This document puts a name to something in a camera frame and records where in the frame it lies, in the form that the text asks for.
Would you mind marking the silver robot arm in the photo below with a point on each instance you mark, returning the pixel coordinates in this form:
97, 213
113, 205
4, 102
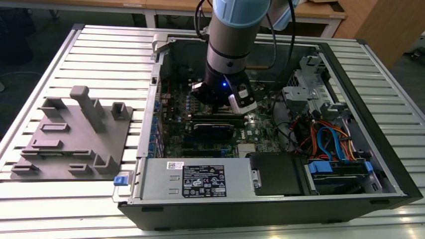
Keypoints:
229, 44

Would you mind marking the black expansion slot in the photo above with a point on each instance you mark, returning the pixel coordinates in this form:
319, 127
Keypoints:
199, 153

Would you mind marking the green motherboard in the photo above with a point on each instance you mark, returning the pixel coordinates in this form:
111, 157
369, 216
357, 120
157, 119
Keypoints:
263, 129

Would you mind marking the silver chipset heatsink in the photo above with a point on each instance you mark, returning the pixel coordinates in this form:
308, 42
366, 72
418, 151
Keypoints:
247, 147

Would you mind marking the metal drive cage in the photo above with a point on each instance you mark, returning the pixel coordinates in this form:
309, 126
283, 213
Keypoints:
311, 82

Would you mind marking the silver power supply unit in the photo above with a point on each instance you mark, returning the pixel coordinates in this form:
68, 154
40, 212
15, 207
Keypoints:
156, 179

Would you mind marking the hard disk in blue carrier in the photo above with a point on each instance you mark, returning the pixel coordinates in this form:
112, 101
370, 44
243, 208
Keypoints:
320, 167

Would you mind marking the wooden desk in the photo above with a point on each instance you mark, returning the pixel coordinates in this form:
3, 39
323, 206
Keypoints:
321, 12
99, 7

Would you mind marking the blue plastic latch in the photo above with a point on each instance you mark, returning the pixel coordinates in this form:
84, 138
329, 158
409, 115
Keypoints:
120, 181

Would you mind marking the grey parts rack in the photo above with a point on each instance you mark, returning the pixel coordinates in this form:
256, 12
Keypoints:
76, 149

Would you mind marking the black PC case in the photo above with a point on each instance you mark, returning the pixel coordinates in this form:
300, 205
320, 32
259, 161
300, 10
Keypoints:
232, 216

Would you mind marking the wooden cabinet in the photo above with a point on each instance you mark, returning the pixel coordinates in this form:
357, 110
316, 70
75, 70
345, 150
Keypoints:
392, 30

